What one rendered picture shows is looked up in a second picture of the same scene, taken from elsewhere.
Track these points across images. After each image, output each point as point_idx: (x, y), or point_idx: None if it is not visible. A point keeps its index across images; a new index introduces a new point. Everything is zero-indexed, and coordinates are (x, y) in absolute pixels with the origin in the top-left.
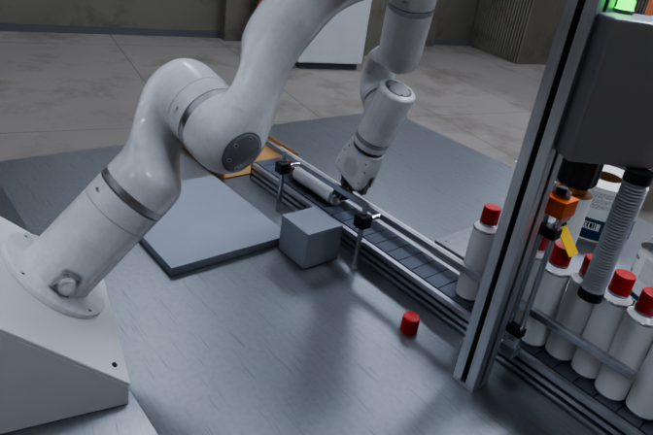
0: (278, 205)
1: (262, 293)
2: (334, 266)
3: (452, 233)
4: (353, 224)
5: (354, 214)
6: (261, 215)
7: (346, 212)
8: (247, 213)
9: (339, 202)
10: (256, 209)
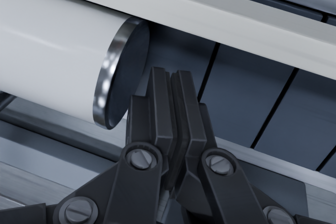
0: (17, 96)
1: None
2: (315, 210)
3: None
4: (305, 146)
5: (261, 63)
6: (48, 159)
7: (221, 71)
8: (28, 168)
9: (147, 36)
10: (18, 146)
